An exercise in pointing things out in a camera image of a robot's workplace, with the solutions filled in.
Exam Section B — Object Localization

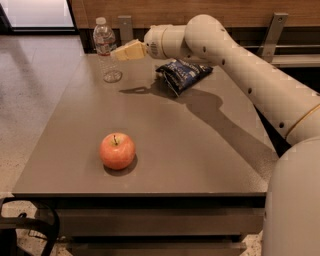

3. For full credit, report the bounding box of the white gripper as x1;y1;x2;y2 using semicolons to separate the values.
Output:
111;25;188;61

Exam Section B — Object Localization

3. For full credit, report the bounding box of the clear plastic water bottle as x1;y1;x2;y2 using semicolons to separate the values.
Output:
93;17;122;83

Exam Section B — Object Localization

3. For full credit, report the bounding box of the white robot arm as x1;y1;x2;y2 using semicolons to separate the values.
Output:
111;14;320;256

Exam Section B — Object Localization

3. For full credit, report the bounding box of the blue chip bag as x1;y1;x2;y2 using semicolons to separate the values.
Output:
156;59;213;97

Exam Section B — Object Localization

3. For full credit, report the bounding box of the red apple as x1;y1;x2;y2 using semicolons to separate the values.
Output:
99;133;136;170

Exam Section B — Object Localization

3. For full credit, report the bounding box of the grey table drawer unit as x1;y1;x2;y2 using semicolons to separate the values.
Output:
34;195;268;256

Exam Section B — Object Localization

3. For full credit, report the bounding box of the black chair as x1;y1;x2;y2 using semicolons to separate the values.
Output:
0;197;60;256

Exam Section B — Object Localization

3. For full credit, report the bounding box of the left metal bracket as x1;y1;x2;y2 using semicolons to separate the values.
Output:
118;15;134;45

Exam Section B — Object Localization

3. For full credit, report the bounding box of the metal bracket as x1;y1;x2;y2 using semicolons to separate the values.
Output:
118;15;134;45
257;12;288;63

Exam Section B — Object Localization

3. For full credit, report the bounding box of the right metal bracket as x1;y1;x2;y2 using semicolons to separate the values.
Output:
257;12;288;63

